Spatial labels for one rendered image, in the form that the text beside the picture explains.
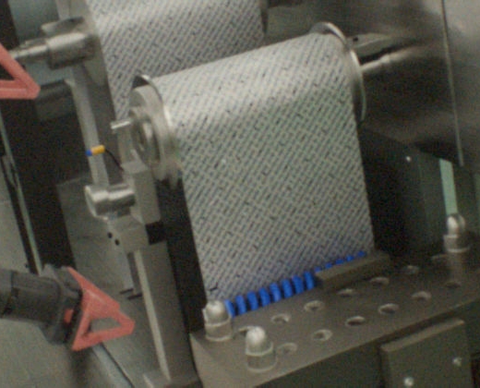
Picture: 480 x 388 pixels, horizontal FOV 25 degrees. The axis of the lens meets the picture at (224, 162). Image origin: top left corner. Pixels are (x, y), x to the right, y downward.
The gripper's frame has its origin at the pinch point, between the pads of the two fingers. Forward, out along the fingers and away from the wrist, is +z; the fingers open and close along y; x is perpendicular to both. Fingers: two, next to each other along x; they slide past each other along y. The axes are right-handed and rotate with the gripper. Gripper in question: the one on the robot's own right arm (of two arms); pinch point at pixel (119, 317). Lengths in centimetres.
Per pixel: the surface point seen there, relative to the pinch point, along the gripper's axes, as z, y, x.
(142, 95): -4.7, -3.8, 25.9
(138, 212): 1.1, -7.1, 11.6
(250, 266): 14.2, 0.9, 9.9
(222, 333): 8.9, 9.0, 3.4
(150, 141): -2.7, -1.9, 21.1
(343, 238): 25.7, 1.0, 16.3
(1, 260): 6, -71, -16
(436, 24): 23, 8, 45
